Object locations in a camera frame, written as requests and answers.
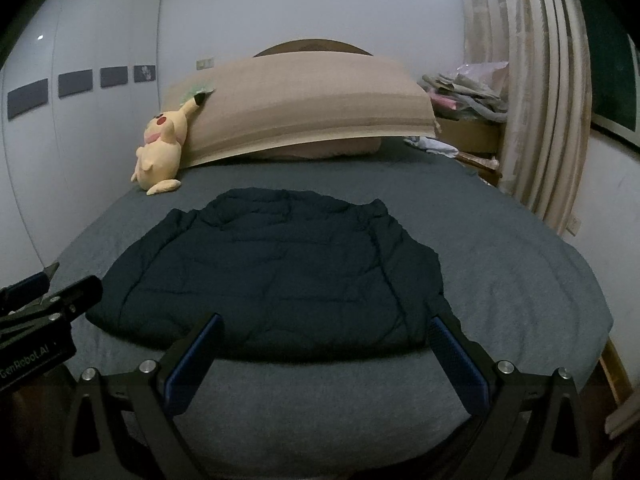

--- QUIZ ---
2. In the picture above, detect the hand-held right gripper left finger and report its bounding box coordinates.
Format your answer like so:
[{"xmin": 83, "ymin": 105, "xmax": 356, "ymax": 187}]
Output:
[{"xmin": 60, "ymin": 312, "xmax": 226, "ymax": 480}]

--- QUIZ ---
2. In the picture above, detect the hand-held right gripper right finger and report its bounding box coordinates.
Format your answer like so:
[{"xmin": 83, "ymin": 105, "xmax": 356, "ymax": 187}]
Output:
[{"xmin": 429, "ymin": 314, "xmax": 596, "ymax": 480}]

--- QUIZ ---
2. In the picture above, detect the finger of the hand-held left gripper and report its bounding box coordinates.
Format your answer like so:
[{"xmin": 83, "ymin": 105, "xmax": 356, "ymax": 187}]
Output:
[
  {"xmin": 35, "ymin": 275, "xmax": 104, "ymax": 321},
  {"xmin": 0, "ymin": 261, "xmax": 61, "ymax": 311}
]

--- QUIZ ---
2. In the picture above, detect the dark navy puffer jacket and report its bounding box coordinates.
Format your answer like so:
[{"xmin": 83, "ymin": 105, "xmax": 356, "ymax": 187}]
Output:
[{"xmin": 85, "ymin": 187, "xmax": 463, "ymax": 363}]

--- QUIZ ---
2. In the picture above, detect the yellow plush toy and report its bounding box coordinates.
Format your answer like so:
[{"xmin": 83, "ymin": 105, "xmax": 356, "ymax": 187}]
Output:
[{"xmin": 131, "ymin": 91, "xmax": 207, "ymax": 197}]

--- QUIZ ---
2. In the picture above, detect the wooden nightstand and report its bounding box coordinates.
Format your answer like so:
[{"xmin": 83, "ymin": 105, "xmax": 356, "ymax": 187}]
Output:
[{"xmin": 452, "ymin": 150, "xmax": 503, "ymax": 188}]

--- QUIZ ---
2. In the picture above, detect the white crumpled cloth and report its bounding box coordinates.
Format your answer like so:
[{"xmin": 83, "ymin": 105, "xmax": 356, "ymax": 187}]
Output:
[{"xmin": 404, "ymin": 136, "xmax": 460, "ymax": 157}]

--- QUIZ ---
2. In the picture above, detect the brown cardboard box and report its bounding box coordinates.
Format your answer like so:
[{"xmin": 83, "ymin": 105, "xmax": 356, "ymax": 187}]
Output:
[{"xmin": 435, "ymin": 115, "xmax": 503, "ymax": 156}]

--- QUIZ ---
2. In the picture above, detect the green paper sheet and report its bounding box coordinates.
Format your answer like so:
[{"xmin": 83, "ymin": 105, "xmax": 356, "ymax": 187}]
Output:
[{"xmin": 179, "ymin": 84, "xmax": 217, "ymax": 106}]

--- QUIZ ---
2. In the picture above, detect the pale pillow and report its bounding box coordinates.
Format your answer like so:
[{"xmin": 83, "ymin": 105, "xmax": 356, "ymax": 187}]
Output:
[{"xmin": 245, "ymin": 137, "xmax": 383, "ymax": 162}]

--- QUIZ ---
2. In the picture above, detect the beige curtain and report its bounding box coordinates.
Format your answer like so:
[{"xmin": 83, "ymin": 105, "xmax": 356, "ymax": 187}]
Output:
[{"xmin": 462, "ymin": 0, "xmax": 598, "ymax": 236}]

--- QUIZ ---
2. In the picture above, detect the beige bed cover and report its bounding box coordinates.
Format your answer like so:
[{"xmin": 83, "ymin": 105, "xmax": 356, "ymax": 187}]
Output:
[{"xmin": 160, "ymin": 52, "xmax": 441, "ymax": 168}]

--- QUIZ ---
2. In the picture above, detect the brown wooden headboard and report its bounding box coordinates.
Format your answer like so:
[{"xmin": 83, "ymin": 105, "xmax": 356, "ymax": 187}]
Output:
[{"xmin": 252, "ymin": 37, "xmax": 373, "ymax": 58}]

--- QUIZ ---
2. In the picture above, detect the wooden bed frame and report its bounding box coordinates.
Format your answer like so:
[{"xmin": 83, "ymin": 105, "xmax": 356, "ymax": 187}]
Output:
[{"xmin": 597, "ymin": 335, "xmax": 633, "ymax": 406}]

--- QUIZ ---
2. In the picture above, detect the plain dark wall panel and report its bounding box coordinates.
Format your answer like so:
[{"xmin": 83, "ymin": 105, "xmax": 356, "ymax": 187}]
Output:
[
  {"xmin": 57, "ymin": 70, "xmax": 94, "ymax": 99},
  {"xmin": 6, "ymin": 78, "xmax": 49, "ymax": 121},
  {"xmin": 99, "ymin": 66, "xmax": 129, "ymax": 89}
]

